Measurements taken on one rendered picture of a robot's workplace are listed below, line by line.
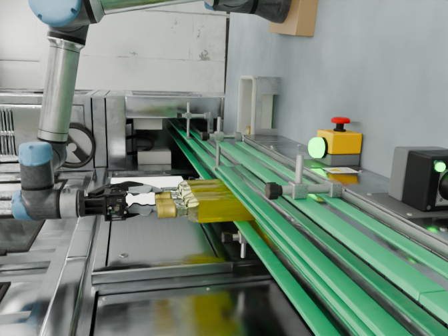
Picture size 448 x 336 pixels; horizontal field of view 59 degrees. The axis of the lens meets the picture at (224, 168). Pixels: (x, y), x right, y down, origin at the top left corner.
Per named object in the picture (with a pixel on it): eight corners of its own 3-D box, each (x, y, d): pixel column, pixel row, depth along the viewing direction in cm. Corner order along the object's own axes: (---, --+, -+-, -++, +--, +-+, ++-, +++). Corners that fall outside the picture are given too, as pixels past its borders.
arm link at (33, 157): (27, 139, 103) (30, 180, 105) (12, 145, 92) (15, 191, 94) (59, 139, 104) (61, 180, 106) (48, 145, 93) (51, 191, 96)
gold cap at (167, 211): (177, 218, 97) (158, 219, 96) (175, 217, 100) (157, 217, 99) (176, 203, 97) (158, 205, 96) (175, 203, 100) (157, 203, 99)
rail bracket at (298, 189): (333, 192, 70) (262, 195, 67) (337, 151, 69) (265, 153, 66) (345, 199, 67) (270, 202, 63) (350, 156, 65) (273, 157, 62)
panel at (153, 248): (183, 181, 185) (108, 183, 177) (183, 175, 184) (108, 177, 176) (233, 272, 100) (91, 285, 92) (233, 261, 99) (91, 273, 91)
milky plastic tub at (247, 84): (259, 137, 148) (236, 137, 146) (262, 76, 143) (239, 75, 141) (275, 145, 131) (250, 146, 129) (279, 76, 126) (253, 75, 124)
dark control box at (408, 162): (432, 194, 64) (387, 196, 62) (439, 145, 63) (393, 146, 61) (474, 211, 57) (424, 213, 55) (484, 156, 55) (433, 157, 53)
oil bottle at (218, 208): (262, 213, 108) (183, 217, 103) (263, 193, 106) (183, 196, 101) (269, 219, 102) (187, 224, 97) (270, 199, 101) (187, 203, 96)
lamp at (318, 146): (317, 155, 87) (305, 156, 86) (319, 135, 86) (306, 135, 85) (327, 160, 83) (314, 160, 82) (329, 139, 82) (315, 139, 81)
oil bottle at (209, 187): (249, 200, 118) (178, 203, 113) (250, 182, 117) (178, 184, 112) (255, 206, 113) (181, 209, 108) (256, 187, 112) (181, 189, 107)
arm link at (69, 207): (65, 213, 105) (63, 183, 104) (83, 213, 106) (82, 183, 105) (61, 223, 98) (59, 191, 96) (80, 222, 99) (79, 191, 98)
